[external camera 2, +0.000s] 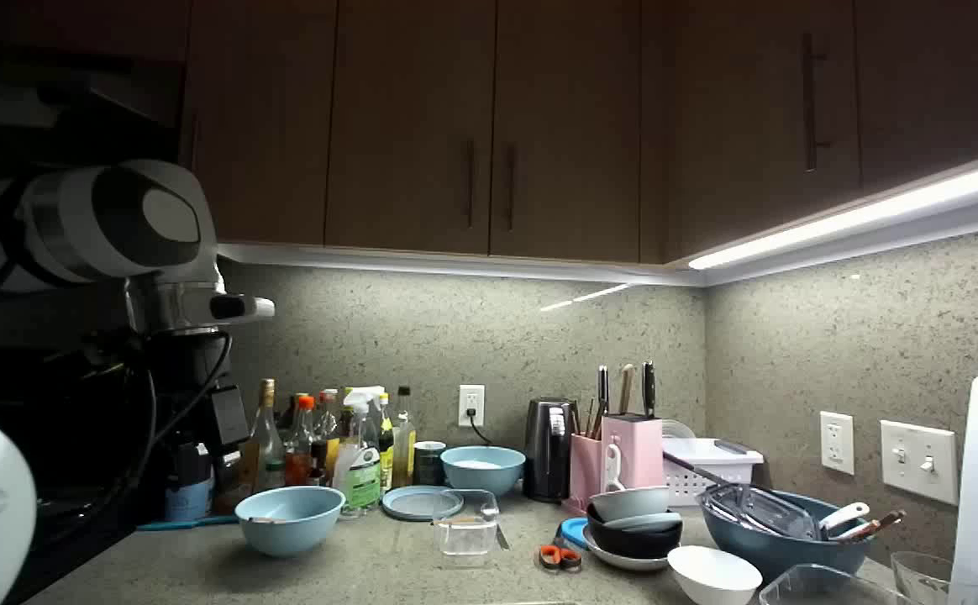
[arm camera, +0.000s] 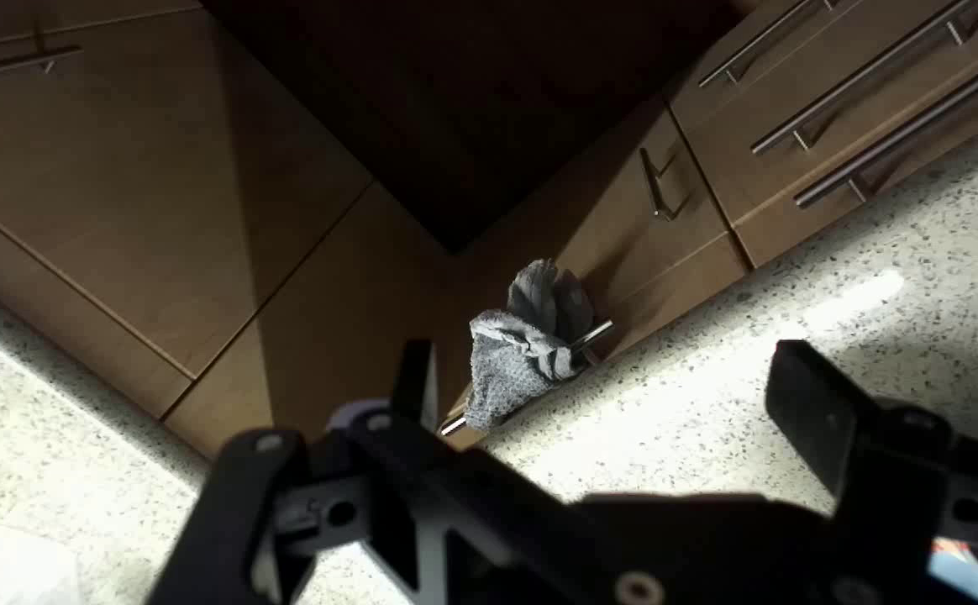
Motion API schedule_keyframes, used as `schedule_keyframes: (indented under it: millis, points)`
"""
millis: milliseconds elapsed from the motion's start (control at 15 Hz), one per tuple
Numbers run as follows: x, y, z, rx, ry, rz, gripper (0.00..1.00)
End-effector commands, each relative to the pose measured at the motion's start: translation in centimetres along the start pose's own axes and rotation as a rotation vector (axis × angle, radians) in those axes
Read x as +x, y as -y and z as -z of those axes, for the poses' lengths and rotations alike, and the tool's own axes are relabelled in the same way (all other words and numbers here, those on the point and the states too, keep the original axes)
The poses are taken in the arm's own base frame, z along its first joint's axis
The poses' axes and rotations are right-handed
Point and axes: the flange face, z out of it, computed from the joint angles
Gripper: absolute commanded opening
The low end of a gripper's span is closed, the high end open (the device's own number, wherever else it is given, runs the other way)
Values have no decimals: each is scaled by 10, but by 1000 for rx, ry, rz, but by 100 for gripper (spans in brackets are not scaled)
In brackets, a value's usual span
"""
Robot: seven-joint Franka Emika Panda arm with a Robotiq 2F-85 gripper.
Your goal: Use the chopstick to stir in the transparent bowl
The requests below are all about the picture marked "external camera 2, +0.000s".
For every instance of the large dark blue bowl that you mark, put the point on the large dark blue bowl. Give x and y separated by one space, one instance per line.
777 550

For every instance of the metal spoon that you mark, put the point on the metal spoon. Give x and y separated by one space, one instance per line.
496 524

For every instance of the white light switch plate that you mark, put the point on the white light switch plate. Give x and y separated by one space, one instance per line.
920 457

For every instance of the clear drinking glass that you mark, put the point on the clear drinking glass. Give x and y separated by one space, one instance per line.
920 577

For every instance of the pink knife block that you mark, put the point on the pink knife block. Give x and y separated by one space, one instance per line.
636 448

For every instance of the light blue bowl holding packets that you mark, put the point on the light blue bowl holding packets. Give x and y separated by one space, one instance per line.
290 523

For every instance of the light blue bowl white contents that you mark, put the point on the light blue bowl white contents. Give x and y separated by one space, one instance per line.
482 469

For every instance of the dark metal can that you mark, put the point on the dark metal can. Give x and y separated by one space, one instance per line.
427 460

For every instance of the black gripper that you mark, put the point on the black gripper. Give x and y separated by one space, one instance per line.
196 388

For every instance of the under cabinet light strip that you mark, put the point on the under cabinet light strip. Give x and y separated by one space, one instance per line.
845 229
456 263

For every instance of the white plastic basket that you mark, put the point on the white plastic basket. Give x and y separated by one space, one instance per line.
710 463

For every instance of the dark range hood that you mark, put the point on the dark range hood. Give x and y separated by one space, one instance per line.
63 103

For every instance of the small white bowl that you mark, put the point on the small white bowl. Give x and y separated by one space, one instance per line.
713 573

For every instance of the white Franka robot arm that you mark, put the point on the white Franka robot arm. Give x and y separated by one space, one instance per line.
94 222

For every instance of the white wall outlet with plug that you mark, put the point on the white wall outlet with plug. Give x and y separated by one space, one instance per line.
471 399

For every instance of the clear glass container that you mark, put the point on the clear glass container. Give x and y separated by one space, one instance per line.
468 535
819 584

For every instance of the black bowl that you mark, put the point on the black bowl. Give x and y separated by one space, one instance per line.
636 535

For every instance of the metal mesh strainer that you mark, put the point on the metal mesh strainer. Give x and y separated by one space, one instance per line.
759 509

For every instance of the gray bowl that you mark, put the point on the gray bowl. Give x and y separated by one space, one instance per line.
625 504

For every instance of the pink utensil cup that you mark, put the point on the pink utensil cup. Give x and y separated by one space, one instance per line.
585 472

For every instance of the blue round lid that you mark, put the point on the blue round lid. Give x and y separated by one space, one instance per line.
573 527

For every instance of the light blue plate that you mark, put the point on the light blue plate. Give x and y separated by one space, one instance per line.
415 501

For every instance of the black thermos flask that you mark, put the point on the black thermos flask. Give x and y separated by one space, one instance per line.
550 448

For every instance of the white shallow bowl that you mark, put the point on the white shallow bowl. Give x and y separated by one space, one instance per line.
625 560

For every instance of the brown wooden upper cabinet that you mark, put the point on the brown wooden upper cabinet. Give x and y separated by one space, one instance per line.
406 112
758 89

